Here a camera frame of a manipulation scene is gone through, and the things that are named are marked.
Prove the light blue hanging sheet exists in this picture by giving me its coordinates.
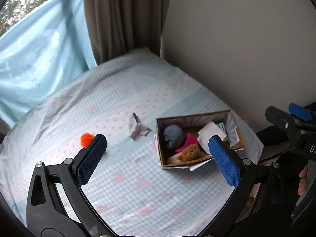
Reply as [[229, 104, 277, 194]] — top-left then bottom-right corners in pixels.
[[1, 0, 97, 127]]

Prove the orange fluffy pompom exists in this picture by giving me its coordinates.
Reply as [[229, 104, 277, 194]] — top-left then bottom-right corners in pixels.
[[80, 133, 95, 148]]

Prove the person's right hand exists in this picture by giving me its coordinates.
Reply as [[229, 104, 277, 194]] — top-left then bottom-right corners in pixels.
[[298, 165, 308, 196]]

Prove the brown grey curtain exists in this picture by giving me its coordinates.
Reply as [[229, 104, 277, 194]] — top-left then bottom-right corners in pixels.
[[84, 0, 169, 64]]

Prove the light blue patterned bed cover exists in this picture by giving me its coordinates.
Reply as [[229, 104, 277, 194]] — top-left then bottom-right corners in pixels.
[[0, 47, 264, 237]]

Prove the magenta zip pouch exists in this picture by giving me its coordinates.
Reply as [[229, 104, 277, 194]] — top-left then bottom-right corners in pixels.
[[175, 133, 199, 153]]

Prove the grey plush sock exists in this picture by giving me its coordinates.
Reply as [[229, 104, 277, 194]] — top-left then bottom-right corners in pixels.
[[163, 125, 185, 149]]

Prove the green tissue pack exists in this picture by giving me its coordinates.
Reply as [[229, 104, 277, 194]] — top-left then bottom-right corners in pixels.
[[215, 121, 229, 143]]

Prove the brown fluffy pompom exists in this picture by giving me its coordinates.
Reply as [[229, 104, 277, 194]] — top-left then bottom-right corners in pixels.
[[177, 144, 201, 162]]

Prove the cardboard box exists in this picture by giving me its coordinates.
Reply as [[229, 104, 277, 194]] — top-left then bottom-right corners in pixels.
[[155, 110, 245, 171]]

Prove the grey microfibre cloth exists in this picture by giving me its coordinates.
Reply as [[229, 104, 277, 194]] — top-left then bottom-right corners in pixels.
[[129, 112, 150, 141]]

